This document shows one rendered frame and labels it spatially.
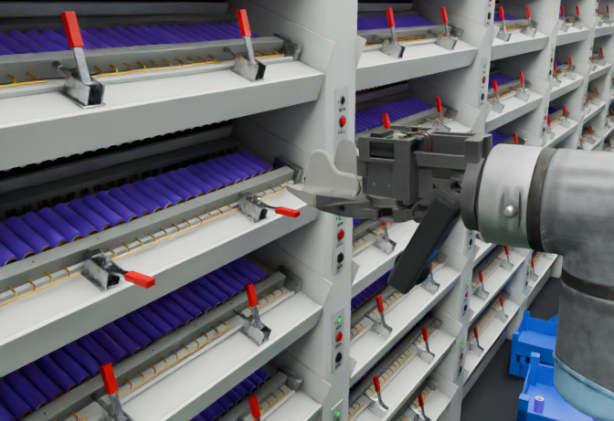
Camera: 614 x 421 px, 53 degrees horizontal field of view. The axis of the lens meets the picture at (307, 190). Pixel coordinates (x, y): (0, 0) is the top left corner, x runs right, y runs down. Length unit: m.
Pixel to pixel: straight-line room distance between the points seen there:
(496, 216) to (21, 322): 0.46
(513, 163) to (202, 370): 0.55
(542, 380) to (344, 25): 0.97
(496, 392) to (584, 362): 1.73
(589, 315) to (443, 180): 0.17
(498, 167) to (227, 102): 0.39
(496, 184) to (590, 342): 0.14
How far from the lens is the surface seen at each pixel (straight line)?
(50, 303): 0.70
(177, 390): 0.89
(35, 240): 0.75
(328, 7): 0.98
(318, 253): 1.06
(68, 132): 0.65
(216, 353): 0.95
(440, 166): 0.58
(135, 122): 0.70
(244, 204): 0.90
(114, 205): 0.83
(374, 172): 0.59
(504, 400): 2.26
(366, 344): 1.36
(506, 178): 0.54
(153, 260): 0.77
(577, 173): 0.53
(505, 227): 0.55
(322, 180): 0.63
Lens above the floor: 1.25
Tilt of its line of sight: 17 degrees down
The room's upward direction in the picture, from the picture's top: straight up
